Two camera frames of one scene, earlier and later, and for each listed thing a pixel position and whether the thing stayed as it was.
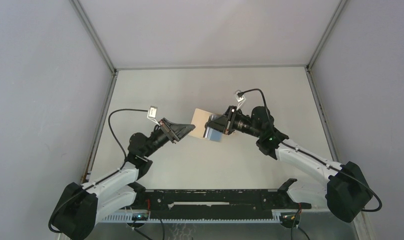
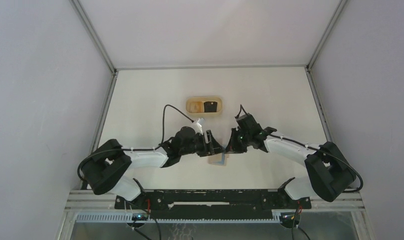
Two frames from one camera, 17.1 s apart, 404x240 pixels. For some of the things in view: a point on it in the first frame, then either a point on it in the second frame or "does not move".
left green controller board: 140,217 does not move
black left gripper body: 168,132 to 202,148
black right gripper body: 231,119 to 241,140
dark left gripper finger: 180,130 to 216,148
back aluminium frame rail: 232,67 does not move
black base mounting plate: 169,202 does not move
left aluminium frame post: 94,35 does not move
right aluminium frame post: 325,33 does not move
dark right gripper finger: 220,124 to 230,148
